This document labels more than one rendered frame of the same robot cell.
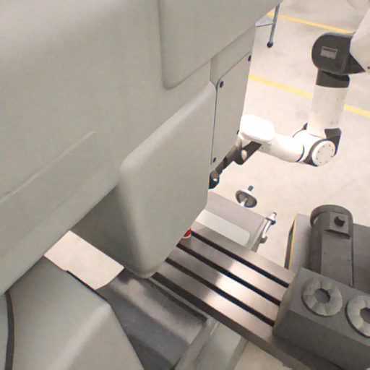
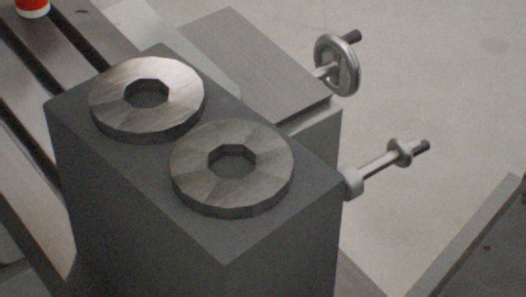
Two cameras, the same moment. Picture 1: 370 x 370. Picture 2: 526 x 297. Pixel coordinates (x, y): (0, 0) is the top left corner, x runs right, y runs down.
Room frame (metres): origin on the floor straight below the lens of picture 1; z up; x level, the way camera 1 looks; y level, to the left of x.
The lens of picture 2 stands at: (-0.17, -0.57, 1.55)
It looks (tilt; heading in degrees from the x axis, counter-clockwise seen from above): 45 degrees down; 21
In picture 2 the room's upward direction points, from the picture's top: straight up
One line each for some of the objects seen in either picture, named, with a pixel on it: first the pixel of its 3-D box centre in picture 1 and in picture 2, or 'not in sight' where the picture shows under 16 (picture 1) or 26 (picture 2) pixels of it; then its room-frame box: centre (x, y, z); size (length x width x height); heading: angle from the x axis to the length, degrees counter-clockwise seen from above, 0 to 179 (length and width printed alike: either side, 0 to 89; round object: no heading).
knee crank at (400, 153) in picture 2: (267, 225); (381, 163); (0.87, -0.41, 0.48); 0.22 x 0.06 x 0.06; 147
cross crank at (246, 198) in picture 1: (243, 203); (320, 73); (0.92, -0.27, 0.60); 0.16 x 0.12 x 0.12; 147
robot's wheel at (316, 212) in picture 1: (330, 220); not in sight; (0.89, -0.73, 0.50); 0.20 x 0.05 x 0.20; 72
